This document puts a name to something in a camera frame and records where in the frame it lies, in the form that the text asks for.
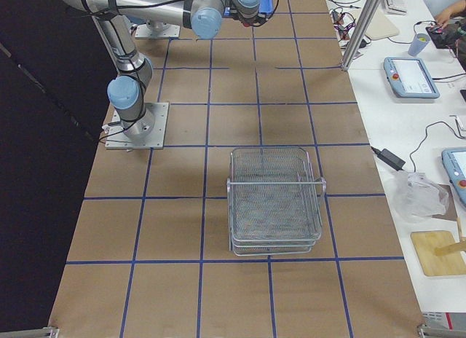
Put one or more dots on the wire mesh shelf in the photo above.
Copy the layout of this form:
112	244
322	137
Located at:
274	201

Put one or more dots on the aluminium frame post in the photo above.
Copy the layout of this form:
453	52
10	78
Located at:
366	15

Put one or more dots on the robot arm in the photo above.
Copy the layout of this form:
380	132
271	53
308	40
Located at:
117	20

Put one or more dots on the clear plastic bag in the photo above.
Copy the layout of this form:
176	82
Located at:
416	195

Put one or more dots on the black power adapter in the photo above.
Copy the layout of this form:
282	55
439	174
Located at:
389	158

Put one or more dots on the wooden board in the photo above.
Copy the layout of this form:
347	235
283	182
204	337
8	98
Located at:
438	253

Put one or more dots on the blue teach pendant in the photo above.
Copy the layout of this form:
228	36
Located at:
409	78
454	164

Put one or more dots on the blue plastic cup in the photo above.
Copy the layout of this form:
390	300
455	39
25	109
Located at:
419	42

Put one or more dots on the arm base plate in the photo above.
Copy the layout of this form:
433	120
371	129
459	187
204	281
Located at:
157	30
146	133

